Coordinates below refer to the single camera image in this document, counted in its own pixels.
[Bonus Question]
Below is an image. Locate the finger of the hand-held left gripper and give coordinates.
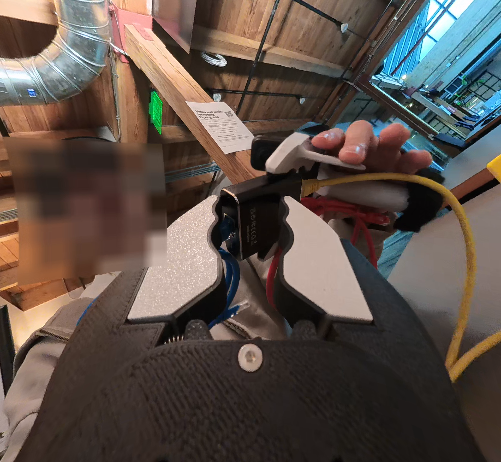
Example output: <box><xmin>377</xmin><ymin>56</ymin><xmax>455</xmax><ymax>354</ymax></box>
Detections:
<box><xmin>265</xmin><ymin>132</ymin><xmax>367</xmax><ymax>175</ymax></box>

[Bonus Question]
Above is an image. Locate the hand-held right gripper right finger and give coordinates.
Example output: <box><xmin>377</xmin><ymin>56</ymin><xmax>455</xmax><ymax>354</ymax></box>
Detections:
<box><xmin>274</xmin><ymin>196</ymin><xmax>374</xmax><ymax>337</ymax></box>

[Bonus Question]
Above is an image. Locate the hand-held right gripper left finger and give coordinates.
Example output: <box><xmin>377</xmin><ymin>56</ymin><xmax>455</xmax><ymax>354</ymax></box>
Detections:
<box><xmin>127</xmin><ymin>195</ymin><xmax>228</xmax><ymax>323</ymax></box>

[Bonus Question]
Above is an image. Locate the blue ethernet cable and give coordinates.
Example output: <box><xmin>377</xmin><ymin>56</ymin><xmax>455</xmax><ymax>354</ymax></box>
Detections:
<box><xmin>75</xmin><ymin>215</ymin><xmax>250</xmax><ymax>330</ymax></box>

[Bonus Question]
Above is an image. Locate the black ethernet splitter box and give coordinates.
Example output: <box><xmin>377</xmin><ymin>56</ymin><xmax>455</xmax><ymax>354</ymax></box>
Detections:
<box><xmin>216</xmin><ymin>177</ymin><xmax>305</xmax><ymax>264</ymax></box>

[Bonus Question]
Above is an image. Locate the red ethernet cable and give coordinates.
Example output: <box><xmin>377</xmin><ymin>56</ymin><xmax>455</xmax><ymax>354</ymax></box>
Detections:
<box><xmin>265</xmin><ymin>195</ymin><xmax>392</xmax><ymax>311</ymax></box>

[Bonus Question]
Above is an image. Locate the yellow cable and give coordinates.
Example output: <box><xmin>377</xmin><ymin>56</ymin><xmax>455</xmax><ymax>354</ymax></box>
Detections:
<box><xmin>301</xmin><ymin>173</ymin><xmax>501</xmax><ymax>383</ymax></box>

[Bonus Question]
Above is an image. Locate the person's left hand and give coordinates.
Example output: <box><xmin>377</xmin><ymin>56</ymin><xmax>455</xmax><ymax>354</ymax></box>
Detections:
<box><xmin>310</xmin><ymin>120</ymin><xmax>434</xmax><ymax>176</ymax></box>

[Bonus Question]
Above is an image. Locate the white paper notice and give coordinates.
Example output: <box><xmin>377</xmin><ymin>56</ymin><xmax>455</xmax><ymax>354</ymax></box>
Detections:
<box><xmin>185</xmin><ymin>100</ymin><xmax>256</xmax><ymax>156</ymax></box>

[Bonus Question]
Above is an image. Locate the wooden support pillar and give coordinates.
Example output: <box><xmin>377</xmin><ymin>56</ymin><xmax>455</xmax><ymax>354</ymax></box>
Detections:
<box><xmin>124</xmin><ymin>24</ymin><xmax>261</xmax><ymax>185</ymax></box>

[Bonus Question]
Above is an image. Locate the person's grey sweater torso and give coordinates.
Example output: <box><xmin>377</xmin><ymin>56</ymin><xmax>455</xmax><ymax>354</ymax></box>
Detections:
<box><xmin>0</xmin><ymin>250</ymin><xmax>292</xmax><ymax>462</ymax></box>

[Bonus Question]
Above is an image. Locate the silver ventilation duct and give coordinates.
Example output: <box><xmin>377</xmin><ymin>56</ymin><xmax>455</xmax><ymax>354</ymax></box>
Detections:
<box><xmin>0</xmin><ymin>0</ymin><xmax>113</xmax><ymax>107</ymax></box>

